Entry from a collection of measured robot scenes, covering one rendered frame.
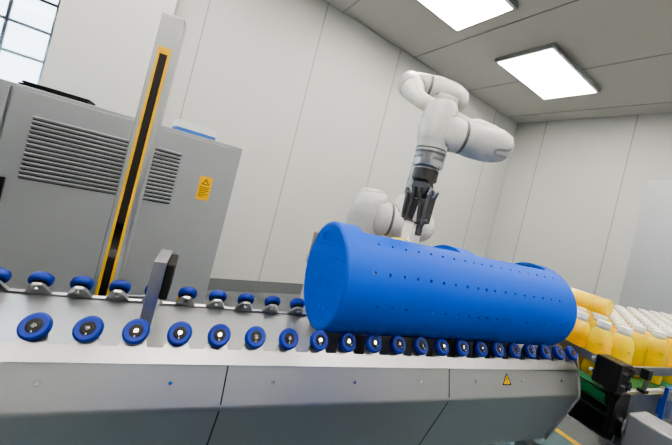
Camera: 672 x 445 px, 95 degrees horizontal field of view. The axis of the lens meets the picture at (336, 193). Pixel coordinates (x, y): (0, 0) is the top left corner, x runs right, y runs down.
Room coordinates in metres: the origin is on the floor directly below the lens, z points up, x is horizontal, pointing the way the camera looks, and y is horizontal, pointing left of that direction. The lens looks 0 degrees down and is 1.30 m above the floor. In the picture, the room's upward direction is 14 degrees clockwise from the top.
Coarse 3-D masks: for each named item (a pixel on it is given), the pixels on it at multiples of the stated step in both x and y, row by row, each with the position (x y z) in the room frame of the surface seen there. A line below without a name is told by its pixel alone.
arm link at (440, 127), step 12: (432, 108) 0.89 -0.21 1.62; (444, 108) 0.88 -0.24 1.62; (456, 108) 0.90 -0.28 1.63; (420, 120) 0.93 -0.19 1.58; (432, 120) 0.88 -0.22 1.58; (444, 120) 0.87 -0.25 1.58; (456, 120) 0.88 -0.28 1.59; (420, 132) 0.91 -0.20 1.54; (432, 132) 0.88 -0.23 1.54; (444, 132) 0.88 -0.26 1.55; (456, 132) 0.88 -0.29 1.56; (468, 132) 0.88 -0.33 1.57; (420, 144) 0.91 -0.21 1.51; (432, 144) 0.88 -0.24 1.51; (444, 144) 0.89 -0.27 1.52; (456, 144) 0.89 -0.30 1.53
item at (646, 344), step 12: (588, 312) 1.42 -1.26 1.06; (612, 324) 1.27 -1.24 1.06; (636, 336) 1.20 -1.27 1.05; (648, 336) 1.22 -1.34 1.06; (636, 348) 1.19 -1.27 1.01; (648, 348) 1.20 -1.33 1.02; (660, 348) 1.18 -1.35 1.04; (636, 360) 1.18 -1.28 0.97; (648, 360) 1.19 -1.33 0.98; (660, 360) 1.17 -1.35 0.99
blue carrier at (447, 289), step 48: (336, 240) 0.79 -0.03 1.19; (384, 240) 0.81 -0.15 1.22; (336, 288) 0.73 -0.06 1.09; (384, 288) 0.73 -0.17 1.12; (432, 288) 0.79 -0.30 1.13; (480, 288) 0.86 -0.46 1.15; (528, 288) 0.95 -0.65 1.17; (432, 336) 0.86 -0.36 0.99; (480, 336) 0.91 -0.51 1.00; (528, 336) 0.97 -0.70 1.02
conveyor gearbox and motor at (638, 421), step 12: (624, 420) 1.00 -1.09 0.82; (636, 420) 0.96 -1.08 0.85; (648, 420) 0.96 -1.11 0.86; (660, 420) 0.98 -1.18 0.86; (624, 432) 0.98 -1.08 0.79; (636, 432) 0.96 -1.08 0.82; (648, 432) 0.93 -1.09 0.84; (660, 432) 0.91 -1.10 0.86; (624, 444) 0.98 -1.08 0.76; (636, 444) 0.95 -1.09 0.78; (648, 444) 0.93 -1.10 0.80; (660, 444) 0.91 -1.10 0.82
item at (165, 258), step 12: (168, 252) 0.71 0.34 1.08; (156, 264) 0.63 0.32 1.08; (168, 264) 0.65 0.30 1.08; (156, 276) 0.63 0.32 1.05; (168, 276) 0.65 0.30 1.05; (156, 288) 0.63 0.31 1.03; (168, 288) 0.65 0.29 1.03; (144, 300) 0.63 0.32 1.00; (156, 300) 0.64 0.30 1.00; (144, 312) 0.63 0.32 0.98; (156, 312) 0.71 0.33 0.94
